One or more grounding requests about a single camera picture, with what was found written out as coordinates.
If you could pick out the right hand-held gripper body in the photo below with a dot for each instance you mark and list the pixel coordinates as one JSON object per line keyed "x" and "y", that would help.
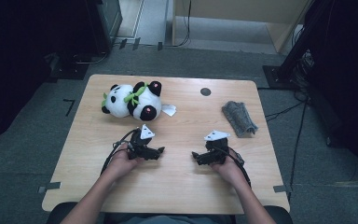
{"x": 218, "y": 149}

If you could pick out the light wooden cabinet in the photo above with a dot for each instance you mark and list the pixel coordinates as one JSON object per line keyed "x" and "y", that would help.
{"x": 230, "y": 6}

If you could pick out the grey floor tape strip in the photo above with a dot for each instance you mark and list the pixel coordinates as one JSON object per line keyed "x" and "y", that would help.
{"x": 123, "y": 43}
{"x": 159, "y": 46}
{"x": 282, "y": 188}
{"x": 49, "y": 186}
{"x": 136, "y": 43}

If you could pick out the panda plush toy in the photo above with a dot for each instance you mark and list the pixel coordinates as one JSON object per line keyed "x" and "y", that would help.
{"x": 121, "y": 101}

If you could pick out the black floor tape corner mark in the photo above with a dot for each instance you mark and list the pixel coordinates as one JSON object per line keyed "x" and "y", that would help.
{"x": 70, "y": 105}

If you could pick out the person's left hand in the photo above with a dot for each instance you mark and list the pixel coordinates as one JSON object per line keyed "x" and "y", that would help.
{"x": 121, "y": 165}

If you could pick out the dark round table grommet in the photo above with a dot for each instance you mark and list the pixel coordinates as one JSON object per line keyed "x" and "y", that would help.
{"x": 205, "y": 91}

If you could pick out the black equipment cabinet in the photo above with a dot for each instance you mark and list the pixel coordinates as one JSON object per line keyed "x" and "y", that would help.
{"x": 105, "y": 25}

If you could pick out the dark curtain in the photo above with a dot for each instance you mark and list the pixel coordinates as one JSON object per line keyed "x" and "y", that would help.
{"x": 18, "y": 62}
{"x": 348, "y": 77}

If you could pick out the person's right hand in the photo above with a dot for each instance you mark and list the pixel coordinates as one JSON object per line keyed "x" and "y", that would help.
{"x": 231, "y": 172}

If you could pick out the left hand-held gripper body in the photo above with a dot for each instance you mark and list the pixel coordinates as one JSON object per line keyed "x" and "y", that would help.
{"x": 138, "y": 151}

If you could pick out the person's grey-blue clothing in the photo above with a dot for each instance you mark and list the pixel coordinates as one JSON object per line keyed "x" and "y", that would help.
{"x": 167, "y": 220}

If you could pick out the black metal stand with pole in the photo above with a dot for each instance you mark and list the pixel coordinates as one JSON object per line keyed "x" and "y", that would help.
{"x": 276, "y": 77}

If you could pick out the black flat stand base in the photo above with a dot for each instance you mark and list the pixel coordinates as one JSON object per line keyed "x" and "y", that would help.
{"x": 68, "y": 71}

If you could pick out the grey fuzzy cloth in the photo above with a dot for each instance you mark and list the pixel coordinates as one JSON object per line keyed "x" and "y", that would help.
{"x": 237, "y": 116}

